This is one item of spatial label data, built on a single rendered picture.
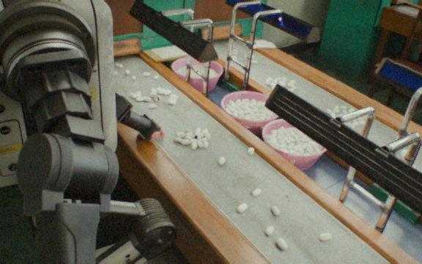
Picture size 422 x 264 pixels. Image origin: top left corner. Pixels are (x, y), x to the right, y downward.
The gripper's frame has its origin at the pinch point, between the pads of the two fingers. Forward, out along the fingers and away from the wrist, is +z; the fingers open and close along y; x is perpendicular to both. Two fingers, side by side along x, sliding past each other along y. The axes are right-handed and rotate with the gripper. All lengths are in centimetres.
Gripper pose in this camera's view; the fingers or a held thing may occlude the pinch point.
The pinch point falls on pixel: (162, 135)
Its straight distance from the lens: 159.4
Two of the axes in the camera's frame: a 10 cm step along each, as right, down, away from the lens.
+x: -5.9, 8.1, 0.8
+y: -5.7, -4.8, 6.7
